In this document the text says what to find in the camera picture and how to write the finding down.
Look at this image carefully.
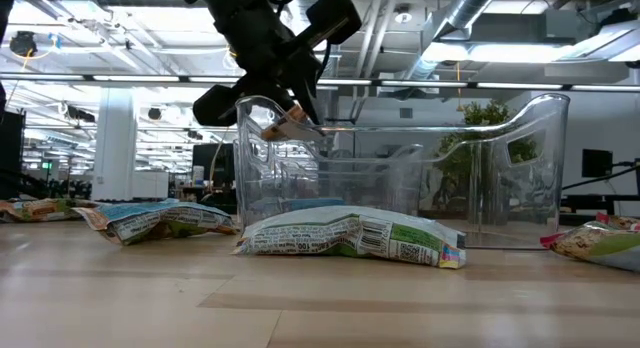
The small orange snack bag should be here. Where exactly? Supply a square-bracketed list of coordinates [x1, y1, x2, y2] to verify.
[259, 104, 327, 143]

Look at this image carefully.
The clear plastic bin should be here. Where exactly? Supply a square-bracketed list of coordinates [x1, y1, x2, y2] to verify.
[233, 91, 571, 250]
[272, 142, 426, 214]

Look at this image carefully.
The green potted plant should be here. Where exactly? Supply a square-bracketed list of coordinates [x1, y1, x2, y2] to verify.
[434, 98, 544, 214]

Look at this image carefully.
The black light rail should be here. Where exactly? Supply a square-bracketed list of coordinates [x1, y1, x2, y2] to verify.
[0, 72, 640, 93]

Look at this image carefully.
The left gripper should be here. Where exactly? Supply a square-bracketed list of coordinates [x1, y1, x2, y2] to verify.
[192, 0, 362, 128]

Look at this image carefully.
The black monitor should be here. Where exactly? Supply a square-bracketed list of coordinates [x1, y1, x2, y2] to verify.
[581, 148, 615, 179]

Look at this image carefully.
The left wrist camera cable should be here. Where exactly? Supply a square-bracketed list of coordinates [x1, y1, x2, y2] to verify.
[317, 40, 334, 84]

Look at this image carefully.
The white building column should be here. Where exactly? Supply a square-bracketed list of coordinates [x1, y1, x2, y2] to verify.
[91, 87, 137, 202]

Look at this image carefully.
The red Quaker Chewy granola bar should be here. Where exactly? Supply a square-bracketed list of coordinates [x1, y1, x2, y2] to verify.
[539, 218, 640, 273]
[593, 211, 640, 233]

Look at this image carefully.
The black desk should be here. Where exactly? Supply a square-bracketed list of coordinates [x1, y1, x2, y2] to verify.
[559, 192, 640, 217]

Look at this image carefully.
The silver ventilation duct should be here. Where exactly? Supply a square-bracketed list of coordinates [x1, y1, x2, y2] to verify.
[399, 0, 505, 82]

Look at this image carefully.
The black cabinet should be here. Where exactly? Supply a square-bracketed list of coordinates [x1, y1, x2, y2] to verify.
[0, 110, 26, 199]

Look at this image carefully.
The black ceiling camera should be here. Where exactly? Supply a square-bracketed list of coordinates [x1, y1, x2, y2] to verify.
[8, 30, 40, 58]

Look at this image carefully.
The dark display screen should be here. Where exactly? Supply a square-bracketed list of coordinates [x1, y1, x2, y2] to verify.
[192, 142, 236, 189]

